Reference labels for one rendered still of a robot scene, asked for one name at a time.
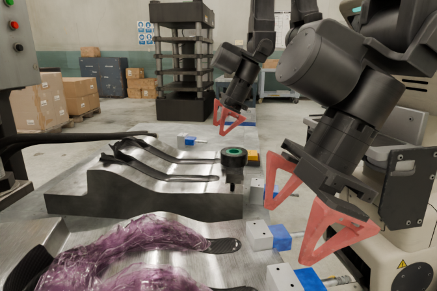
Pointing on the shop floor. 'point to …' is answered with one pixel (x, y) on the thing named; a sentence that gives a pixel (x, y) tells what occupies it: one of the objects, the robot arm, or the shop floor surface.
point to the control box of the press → (15, 62)
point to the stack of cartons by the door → (140, 84)
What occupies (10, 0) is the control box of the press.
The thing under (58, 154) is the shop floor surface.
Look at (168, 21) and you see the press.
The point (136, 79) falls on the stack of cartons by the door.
